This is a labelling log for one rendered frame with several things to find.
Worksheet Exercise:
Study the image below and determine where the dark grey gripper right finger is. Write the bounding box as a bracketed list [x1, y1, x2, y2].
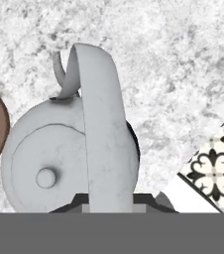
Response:
[132, 193, 178, 214]

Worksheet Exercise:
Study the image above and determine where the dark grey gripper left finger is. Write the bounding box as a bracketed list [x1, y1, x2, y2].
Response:
[50, 192, 91, 214]

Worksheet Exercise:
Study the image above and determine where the light grey kettle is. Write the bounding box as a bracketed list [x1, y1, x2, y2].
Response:
[0, 42, 141, 214]

